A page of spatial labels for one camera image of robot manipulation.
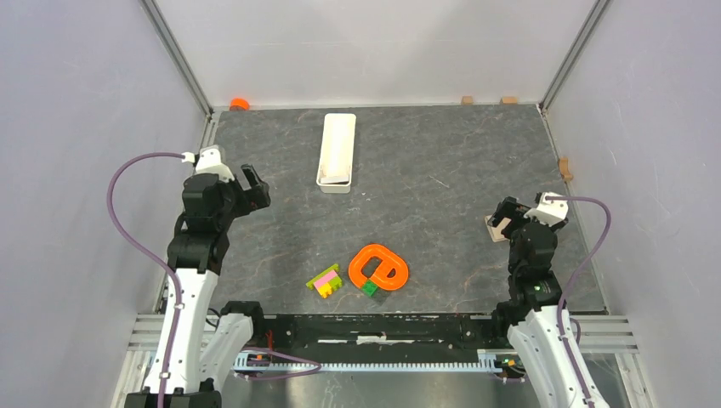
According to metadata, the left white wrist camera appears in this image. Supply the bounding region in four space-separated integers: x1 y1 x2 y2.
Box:
194 144 236 183

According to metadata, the orange curved toy track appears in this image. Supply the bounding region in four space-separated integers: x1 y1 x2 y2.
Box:
348 243 410 292

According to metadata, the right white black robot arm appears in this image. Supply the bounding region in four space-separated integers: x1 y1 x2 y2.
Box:
486 192 608 407

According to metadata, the white rectangular tray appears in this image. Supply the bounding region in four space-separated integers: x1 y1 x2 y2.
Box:
315 113 356 194

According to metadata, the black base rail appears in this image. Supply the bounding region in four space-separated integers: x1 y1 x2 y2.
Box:
247 313 512 364

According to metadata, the green toy brick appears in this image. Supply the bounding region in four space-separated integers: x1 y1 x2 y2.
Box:
360 280 378 298

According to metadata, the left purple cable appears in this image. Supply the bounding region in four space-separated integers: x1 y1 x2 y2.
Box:
106 151 324 408

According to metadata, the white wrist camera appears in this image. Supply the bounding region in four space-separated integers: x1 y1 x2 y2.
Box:
531 192 569 227
194 144 236 183

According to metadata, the curved wooden piece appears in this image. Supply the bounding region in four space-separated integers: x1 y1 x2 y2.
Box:
558 157 574 183

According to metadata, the green pink yellow brick stack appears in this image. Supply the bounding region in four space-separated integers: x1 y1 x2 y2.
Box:
305 263 343 298

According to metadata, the white slotted cable duct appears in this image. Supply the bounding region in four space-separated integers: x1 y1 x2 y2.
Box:
232 352 502 374

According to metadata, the orange round cap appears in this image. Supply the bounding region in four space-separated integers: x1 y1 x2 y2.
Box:
229 98 250 111

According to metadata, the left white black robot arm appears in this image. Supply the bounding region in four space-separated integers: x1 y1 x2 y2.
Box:
124 164 270 407

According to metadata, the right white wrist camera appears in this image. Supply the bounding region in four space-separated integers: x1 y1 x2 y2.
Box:
531 192 569 227

